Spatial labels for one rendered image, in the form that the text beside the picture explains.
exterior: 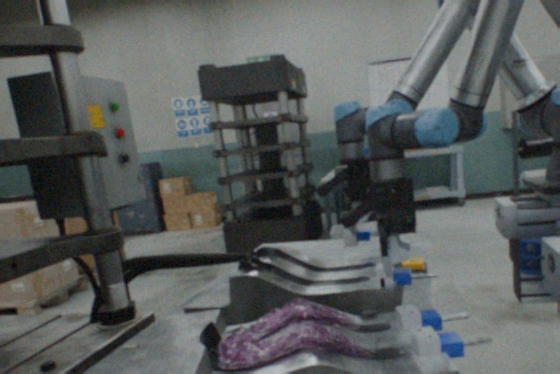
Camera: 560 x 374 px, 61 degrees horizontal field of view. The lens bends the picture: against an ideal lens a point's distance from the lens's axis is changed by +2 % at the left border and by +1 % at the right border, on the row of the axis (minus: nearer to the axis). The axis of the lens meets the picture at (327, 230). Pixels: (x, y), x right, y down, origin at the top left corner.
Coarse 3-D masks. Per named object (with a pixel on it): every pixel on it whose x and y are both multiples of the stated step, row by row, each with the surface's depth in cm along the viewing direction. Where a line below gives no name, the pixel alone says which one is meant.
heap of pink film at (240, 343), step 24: (288, 312) 85; (312, 312) 85; (336, 312) 86; (240, 336) 81; (264, 336) 83; (288, 336) 76; (312, 336) 74; (336, 336) 76; (240, 360) 74; (264, 360) 73
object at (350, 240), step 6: (354, 228) 132; (348, 234) 133; (354, 234) 132; (360, 234) 132; (366, 234) 132; (372, 234) 133; (378, 234) 133; (348, 240) 133; (354, 240) 133; (360, 240) 133; (366, 240) 132; (348, 246) 134; (354, 246) 133
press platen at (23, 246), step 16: (0, 240) 126; (16, 240) 124; (32, 240) 120; (48, 240) 117; (64, 240) 117; (80, 240) 116; (96, 240) 119; (112, 240) 121; (0, 256) 103; (16, 256) 103; (32, 256) 107; (48, 256) 112; (64, 256) 114; (0, 272) 99; (16, 272) 103
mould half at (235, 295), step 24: (288, 264) 117; (312, 264) 123; (336, 264) 124; (360, 264) 120; (216, 288) 123; (240, 288) 106; (264, 288) 105; (288, 288) 104; (312, 288) 106; (336, 288) 104; (360, 288) 101; (384, 288) 99; (192, 312) 110; (240, 312) 107; (264, 312) 106; (360, 312) 101; (384, 312) 100
